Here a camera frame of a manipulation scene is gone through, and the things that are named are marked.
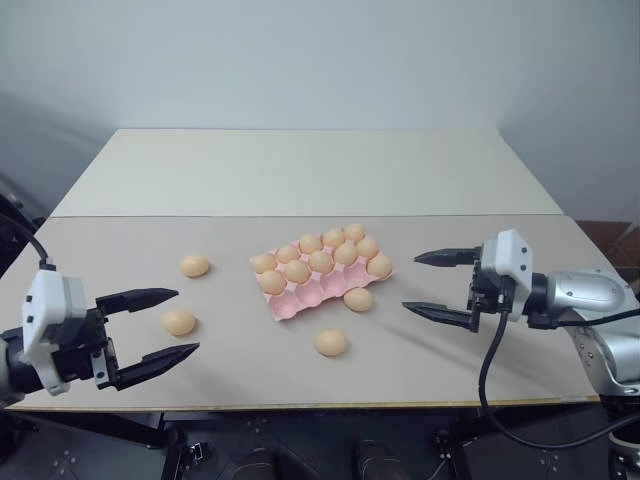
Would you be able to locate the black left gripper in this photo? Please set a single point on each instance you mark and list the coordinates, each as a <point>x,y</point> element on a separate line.
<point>80,350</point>

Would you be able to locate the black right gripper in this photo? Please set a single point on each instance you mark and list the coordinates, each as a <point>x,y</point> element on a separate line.
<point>487,295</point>

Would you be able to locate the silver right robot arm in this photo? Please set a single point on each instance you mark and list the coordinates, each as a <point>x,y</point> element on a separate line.
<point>595,300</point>

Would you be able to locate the pink egg tray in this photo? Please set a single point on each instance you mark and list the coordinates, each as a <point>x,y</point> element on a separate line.
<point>305,300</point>

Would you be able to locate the tan egg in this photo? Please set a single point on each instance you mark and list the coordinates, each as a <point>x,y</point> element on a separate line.
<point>178,321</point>
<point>379,266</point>
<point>354,232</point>
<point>367,247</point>
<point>333,237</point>
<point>297,271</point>
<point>288,253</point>
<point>358,299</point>
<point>330,342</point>
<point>345,253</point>
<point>310,243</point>
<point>273,282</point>
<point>320,261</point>
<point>194,265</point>
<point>263,263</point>

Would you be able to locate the brown cardboard box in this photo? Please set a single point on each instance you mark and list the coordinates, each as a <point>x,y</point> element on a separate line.
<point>612,245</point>

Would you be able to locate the dark cylinder with white rim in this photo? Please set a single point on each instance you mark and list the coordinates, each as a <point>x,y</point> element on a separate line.
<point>626,450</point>

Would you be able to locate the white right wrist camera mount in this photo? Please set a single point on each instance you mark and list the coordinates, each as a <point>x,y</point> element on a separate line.
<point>510,255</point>

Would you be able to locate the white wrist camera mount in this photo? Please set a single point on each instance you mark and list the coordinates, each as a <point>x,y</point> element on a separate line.
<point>510,255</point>
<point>50,302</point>

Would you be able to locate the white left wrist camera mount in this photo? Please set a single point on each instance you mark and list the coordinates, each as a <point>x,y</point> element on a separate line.
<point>50,302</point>

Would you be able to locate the black table frame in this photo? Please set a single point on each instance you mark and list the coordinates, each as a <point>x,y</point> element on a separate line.
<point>320,425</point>

